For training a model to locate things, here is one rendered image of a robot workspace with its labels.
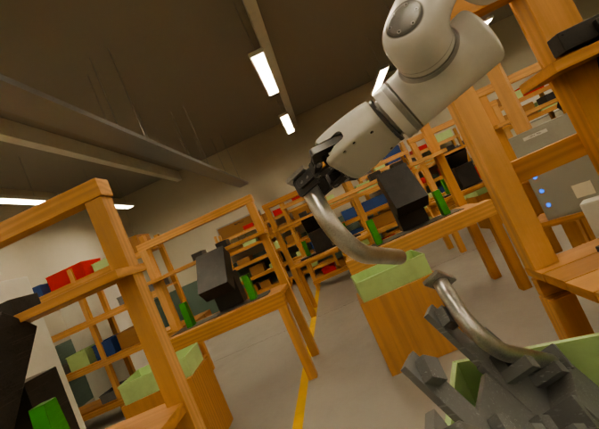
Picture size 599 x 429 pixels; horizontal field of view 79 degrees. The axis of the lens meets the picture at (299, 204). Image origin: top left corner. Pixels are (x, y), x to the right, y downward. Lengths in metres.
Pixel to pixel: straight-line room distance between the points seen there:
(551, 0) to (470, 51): 1.27
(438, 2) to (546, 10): 1.29
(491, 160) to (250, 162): 10.19
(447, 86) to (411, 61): 0.07
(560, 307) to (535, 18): 1.06
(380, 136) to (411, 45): 0.13
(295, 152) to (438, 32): 10.81
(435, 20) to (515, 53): 12.76
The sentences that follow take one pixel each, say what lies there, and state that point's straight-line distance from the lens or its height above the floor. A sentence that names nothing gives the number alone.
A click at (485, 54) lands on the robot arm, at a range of 0.53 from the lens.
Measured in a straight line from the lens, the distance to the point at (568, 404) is 0.76.
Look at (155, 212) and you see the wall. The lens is 12.29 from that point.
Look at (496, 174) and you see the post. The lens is 1.55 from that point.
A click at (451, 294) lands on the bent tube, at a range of 0.74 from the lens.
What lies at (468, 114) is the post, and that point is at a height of 1.51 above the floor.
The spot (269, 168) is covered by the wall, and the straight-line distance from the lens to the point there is 11.27.
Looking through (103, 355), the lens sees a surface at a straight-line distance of 6.15.
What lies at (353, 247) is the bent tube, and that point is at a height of 1.31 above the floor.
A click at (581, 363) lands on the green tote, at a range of 0.95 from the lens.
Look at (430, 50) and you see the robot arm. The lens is 0.48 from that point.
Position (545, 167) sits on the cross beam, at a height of 1.20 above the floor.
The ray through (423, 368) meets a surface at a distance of 0.60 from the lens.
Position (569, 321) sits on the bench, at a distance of 1.70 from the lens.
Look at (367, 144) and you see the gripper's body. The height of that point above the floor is 1.44.
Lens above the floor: 1.37
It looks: 4 degrees up
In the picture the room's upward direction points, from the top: 24 degrees counter-clockwise
